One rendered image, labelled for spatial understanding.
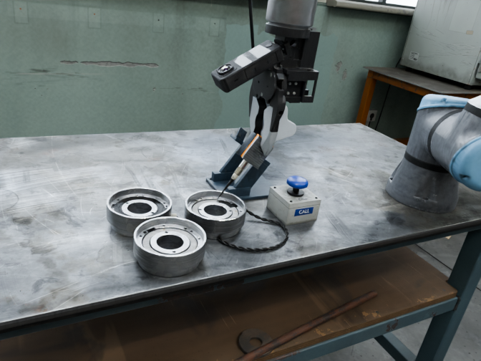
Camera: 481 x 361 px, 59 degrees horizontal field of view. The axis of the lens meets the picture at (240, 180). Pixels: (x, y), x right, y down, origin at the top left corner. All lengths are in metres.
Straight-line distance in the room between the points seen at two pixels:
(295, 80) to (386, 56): 2.48
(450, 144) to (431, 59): 2.12
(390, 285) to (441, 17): 2.06
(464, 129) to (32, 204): 0.75
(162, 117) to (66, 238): 1.76
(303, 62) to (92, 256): 0.44
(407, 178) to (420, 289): 0.33
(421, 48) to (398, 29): 0.26
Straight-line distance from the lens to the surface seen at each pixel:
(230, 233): 0.71
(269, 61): 0.69
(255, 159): 0.75
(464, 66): 2.81
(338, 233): 0.79
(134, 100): 2.34
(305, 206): 0.78
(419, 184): 0.97
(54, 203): 0.81
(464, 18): 2.85
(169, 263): 0.60
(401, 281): 1.19
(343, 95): 3.01
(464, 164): 0.81
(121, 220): 0.69
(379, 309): 1.07
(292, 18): 0.68
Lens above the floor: 1.19
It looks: 25 degrees down
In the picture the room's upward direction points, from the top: 8 degrees clockwise
